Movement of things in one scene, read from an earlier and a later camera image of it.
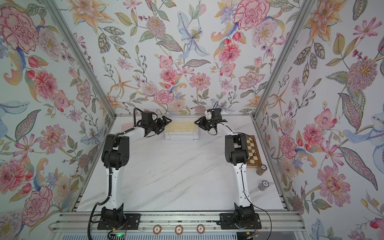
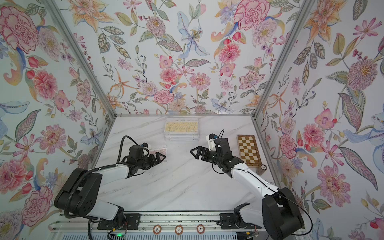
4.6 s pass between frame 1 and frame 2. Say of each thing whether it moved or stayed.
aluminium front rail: stayed
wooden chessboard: stayed
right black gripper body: moved
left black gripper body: moved
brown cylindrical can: stayed
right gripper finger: moved
